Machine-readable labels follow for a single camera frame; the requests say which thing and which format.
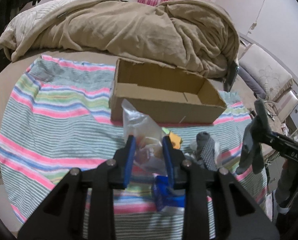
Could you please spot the striped colourful towel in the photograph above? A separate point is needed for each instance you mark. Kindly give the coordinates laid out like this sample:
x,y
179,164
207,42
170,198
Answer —
x,y
58,117

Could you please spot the blue tissue pack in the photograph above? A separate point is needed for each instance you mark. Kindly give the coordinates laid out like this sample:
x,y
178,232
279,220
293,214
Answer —
x,y
167,200

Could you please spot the black smartphone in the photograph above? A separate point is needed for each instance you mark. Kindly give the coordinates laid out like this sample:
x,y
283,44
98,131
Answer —
x,y
231,76

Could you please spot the clear bag of items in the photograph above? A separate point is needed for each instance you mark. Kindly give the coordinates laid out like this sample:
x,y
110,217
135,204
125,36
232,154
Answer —
x,y
148,135

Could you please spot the beige fleece blanket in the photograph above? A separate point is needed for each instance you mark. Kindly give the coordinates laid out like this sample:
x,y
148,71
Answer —
x,y
196,35

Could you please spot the capybara tissue pack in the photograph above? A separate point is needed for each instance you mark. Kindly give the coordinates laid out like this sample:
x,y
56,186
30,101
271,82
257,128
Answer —
x,y
175,139

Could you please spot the dark grey sock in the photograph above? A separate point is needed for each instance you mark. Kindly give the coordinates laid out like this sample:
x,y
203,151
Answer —
x,y
251,154

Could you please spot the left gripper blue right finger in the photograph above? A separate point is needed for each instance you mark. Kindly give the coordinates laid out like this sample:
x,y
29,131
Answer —
x,y
167,149

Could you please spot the grey dotted sock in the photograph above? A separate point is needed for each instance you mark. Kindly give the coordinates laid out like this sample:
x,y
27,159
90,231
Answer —
x,y
206,151

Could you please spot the cream embroidered pillow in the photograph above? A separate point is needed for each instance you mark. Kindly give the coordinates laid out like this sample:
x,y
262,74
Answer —
x,y
270,75

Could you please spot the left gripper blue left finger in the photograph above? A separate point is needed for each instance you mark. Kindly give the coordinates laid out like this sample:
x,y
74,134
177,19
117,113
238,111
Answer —
x,y
130,148

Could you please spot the open cardboard box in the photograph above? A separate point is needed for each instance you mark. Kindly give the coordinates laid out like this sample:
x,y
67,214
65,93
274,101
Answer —
x,y
168,95

